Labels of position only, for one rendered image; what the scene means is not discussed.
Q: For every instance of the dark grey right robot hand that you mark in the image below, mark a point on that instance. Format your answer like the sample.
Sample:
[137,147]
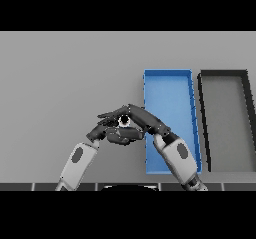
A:
[146,118]

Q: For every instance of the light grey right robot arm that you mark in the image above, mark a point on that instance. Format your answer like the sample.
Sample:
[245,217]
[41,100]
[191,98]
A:
[177,164]

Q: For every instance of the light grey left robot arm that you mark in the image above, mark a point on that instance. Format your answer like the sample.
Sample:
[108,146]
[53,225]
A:
[77,164]

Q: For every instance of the blue bin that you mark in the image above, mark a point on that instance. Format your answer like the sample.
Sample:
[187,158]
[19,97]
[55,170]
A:
[170,96]

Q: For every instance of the dark grey bin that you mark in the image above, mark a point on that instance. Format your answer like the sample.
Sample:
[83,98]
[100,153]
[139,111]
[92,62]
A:
[226,116]

